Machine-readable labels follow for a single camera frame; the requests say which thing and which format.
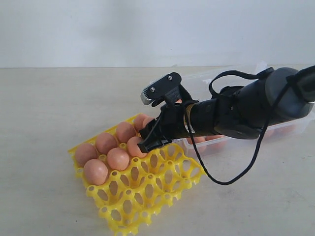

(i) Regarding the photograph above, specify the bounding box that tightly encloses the clear plastic container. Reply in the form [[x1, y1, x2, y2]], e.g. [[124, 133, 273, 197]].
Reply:
[[178, 61, 315, 158]]

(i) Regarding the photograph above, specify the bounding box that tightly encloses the yellow plastic egg tray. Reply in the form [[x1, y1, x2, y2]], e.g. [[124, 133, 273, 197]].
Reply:
[[73, 143, 205, 236]]

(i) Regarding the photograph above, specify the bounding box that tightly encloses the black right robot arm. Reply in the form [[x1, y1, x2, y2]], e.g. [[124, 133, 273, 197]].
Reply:
[[138, 66, 315, 153]]

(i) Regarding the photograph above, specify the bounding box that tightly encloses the black cable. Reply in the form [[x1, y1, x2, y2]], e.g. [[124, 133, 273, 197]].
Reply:
[[147, 68, 298, 185]]

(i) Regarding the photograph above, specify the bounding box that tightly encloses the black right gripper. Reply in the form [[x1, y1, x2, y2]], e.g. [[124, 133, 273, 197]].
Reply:
[[137, 100, 193, 153]]

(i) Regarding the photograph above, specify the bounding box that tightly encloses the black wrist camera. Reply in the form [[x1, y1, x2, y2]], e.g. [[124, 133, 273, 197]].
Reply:
[[140, 72, 192, 107]]

